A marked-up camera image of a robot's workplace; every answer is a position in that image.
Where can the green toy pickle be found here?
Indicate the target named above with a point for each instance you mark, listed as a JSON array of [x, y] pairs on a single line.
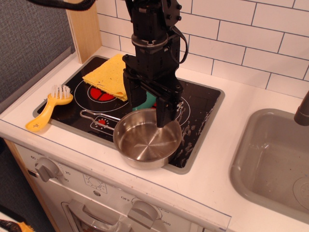
[[150, 101]]

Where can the grey oven door handle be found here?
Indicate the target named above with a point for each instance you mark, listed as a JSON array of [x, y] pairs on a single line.
[[86, 221]]

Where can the grey toy faucet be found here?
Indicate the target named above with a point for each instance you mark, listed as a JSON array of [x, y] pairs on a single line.
[[302, 114]]

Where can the wooden upright post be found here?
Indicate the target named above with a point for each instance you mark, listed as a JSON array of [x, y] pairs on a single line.
[[85, 32]]

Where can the grey oven knob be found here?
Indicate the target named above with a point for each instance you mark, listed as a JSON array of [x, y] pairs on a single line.
[[143, 213]]

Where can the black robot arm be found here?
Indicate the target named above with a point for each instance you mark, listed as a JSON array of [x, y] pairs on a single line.
[[155, 20]]

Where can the silver metal pan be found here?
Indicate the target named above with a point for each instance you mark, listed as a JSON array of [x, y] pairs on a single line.
[[137, 138]]

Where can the grey timer knob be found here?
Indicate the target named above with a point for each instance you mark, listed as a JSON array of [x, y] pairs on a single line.
[[46, 169]]

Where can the grey toy sink basin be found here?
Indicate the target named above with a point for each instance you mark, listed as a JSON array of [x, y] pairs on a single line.
[[271, 164]]

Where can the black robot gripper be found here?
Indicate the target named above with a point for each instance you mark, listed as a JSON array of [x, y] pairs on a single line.
[[152, 70]]

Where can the yellow sponge cloth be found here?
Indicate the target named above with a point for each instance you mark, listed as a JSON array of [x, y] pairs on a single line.
[[108, 77]]

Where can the yellow dish brush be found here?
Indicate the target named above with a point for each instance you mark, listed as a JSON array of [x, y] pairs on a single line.
[[59, 95]]

